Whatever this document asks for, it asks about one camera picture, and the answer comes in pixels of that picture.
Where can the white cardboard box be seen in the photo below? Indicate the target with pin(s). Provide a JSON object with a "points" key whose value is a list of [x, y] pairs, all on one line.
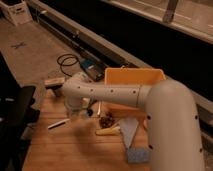
{"points": [[17, 14]]}

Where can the metal spoon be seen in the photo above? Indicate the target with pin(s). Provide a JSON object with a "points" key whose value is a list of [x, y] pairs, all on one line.
{"points": [[99, 109]]}

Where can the blue sponge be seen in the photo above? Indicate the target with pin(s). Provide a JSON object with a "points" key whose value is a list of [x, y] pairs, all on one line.
{"points": [[137, 155]]}

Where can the wooden block stamp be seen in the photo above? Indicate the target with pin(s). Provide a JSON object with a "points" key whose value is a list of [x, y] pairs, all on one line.
{"points": [[55, 85]]}

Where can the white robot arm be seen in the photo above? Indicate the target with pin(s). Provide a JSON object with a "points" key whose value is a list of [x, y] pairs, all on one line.
{"points": [[174, 135]]}

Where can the yellow plastic bin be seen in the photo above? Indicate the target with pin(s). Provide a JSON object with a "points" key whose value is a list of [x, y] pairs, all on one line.
{"points": [[142, 76]]}

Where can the black chair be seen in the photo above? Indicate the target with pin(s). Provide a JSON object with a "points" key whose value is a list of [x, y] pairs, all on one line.
{"points": [[15, 113]]}

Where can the brown pinecone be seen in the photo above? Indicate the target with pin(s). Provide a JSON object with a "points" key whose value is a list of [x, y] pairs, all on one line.
{"points": [[106, 121]]}

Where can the grey blue cloth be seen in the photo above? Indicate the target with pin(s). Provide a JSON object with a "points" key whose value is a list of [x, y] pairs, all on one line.
{"points": [[128, 127]]}

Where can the black white brush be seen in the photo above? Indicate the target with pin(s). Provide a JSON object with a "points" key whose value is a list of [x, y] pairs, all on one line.
{"points": [[57, 124]]}

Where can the blue black power device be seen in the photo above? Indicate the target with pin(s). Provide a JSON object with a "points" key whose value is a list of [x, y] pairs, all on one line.
{"points": [[92, 67]]}

